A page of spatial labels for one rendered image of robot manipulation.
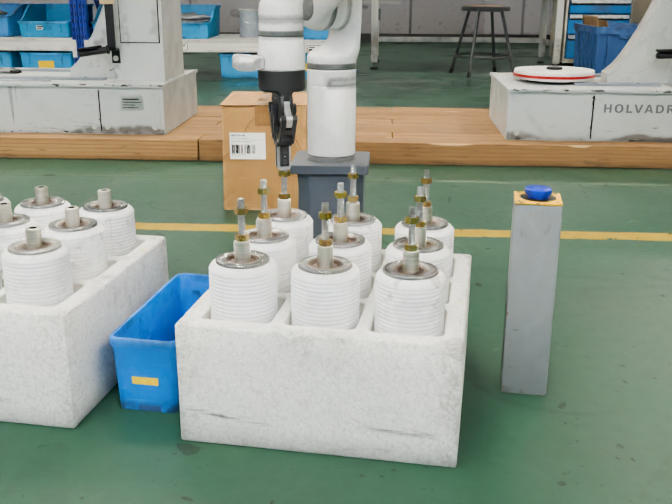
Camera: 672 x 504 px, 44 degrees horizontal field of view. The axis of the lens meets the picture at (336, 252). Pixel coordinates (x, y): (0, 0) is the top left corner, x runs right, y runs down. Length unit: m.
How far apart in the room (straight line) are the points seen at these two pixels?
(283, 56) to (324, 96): 0.26
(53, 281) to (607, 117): 2.30
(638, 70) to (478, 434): 2.28
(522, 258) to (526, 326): 0.11
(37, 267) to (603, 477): 0.83
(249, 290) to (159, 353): 0.20
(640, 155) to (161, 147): 1.71
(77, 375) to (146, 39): 2.09
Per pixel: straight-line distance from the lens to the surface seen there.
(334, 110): 1.56
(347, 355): 1.11
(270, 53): 1.32
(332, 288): 1.12
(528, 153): 3.06
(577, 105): 3.14
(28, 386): 1.31
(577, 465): 1.22
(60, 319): 1.23
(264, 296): 1.16
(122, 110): 3.22
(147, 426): 1.29
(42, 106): 3.32
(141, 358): 1.29
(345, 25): 1.57
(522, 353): 1.35
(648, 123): 3.21
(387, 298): 1.11
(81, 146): 3.21
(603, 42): 5.51
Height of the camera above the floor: 0.62
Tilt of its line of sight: 18 degrees down
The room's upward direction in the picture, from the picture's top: straight up
